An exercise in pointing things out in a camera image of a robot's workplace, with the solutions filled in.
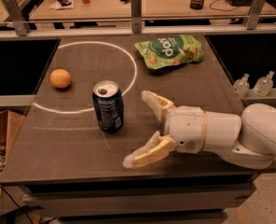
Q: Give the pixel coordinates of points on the green snack bag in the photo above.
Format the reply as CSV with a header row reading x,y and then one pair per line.
x,y
170,51

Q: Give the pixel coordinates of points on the orange fruit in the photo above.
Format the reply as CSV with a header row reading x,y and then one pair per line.
x,y
60,78

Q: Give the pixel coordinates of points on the metal rail bracket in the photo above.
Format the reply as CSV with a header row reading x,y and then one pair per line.
x,y
20,25
251,20
136,16

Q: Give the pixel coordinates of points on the middle metal rail bracket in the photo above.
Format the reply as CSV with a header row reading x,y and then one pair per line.
x,y
136,16

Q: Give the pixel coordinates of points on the blue pepsi can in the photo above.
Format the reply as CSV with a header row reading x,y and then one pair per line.
x,y
108,105

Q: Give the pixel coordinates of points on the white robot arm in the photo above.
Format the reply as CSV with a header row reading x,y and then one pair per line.
x,y
247,140

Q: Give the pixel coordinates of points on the clear sanitizer bottle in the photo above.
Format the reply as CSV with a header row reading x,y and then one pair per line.
x,y
264,84
241,86

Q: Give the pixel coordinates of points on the black mesh pen cup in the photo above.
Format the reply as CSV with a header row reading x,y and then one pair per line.
x,y
197,4

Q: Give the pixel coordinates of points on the left metal rail bracket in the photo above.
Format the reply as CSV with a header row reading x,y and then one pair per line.
x,y
20,25

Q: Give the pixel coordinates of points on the right metal rail bracket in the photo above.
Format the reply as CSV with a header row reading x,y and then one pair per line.
x,y
251,20

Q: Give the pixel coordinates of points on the cardboard box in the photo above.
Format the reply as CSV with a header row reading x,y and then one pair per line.
x,y
10,125

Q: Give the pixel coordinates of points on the grey table drawer unit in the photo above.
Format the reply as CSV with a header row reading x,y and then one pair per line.
x,y
154,196

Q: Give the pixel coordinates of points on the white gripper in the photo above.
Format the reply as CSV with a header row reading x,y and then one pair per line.
x,y
186,127

